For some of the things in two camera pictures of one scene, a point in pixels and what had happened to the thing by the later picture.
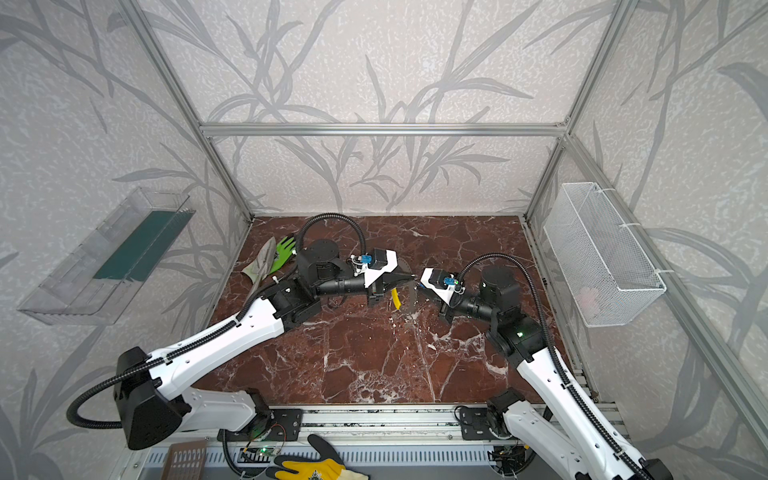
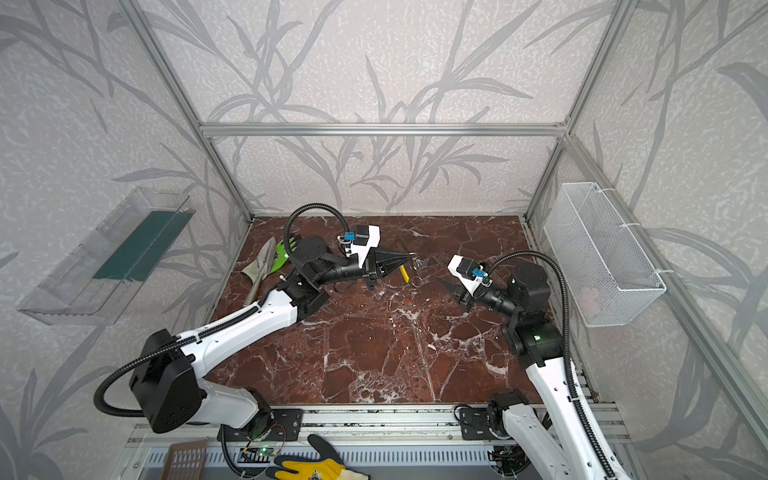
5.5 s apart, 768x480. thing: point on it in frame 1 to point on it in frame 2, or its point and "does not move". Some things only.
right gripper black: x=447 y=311 to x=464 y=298
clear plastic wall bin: x=94 y=285 does not move
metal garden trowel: x=260 y=267 does not move
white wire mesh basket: x=610 y=278 does not move
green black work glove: x=283 y=250 does not move
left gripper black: x=377 y=288 to x=371 y=272
